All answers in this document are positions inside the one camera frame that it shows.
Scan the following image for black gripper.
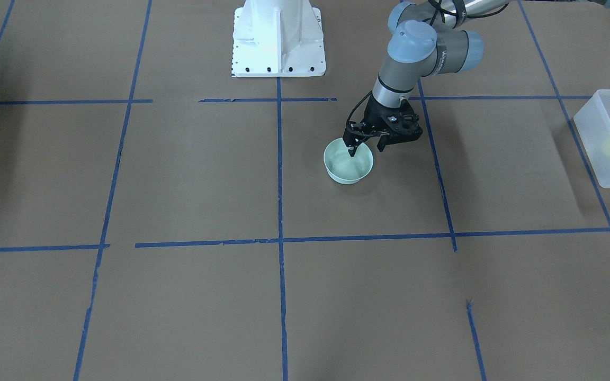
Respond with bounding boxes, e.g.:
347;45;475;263
343;94;389;158

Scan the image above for light green bowl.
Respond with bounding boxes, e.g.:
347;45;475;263
324;138;374;184

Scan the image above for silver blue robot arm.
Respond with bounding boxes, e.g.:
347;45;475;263
342;1;508;157

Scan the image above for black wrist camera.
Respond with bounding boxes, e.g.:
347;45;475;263
377;99;423;152

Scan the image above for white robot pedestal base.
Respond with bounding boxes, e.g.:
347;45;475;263
231;1;327;78

